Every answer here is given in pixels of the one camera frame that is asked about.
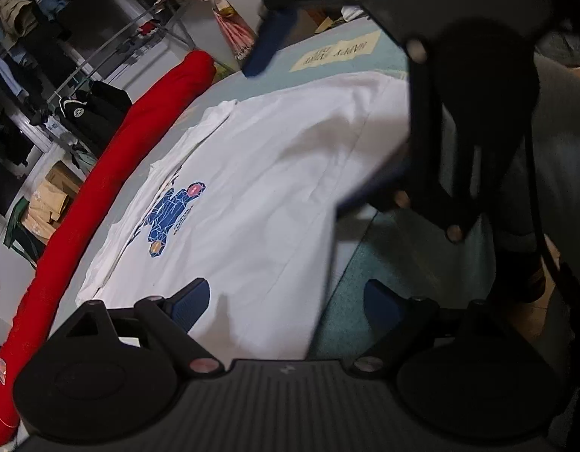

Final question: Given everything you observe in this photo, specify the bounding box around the metal drying rack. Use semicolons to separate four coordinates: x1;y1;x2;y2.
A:
0;0;197;161

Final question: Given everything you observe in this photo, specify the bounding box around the white bear print shirt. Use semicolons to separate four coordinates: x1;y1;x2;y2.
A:
76;72;413;363

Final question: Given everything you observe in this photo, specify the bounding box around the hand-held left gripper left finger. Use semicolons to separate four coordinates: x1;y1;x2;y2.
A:
66;279;225;378

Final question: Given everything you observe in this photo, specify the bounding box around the green frame stand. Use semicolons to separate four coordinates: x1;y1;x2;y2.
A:
3;198;46;269

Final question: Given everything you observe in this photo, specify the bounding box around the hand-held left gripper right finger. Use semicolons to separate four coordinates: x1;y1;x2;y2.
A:
353;279;512;377

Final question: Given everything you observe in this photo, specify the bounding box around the bed with green plaid sheet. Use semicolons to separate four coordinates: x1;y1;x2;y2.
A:
50;14;507;363

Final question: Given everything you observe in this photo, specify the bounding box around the red rolled quilt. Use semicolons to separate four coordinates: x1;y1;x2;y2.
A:
0;50;218;446

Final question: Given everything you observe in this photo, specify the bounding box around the grey-green hanging garment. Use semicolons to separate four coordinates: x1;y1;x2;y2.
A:
66;146;100;170

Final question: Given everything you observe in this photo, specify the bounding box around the cardboard box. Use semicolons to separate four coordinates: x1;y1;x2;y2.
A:
45;162;86;199

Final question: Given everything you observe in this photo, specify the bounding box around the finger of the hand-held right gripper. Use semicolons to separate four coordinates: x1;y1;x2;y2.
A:
243;0;372;78
334;41;483;246

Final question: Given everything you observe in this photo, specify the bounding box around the beige hanging jacket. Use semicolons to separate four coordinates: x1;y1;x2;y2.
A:
0;0;39;38

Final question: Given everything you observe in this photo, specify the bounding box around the pink tied curtain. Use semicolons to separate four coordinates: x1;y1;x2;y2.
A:
130;0;258;60

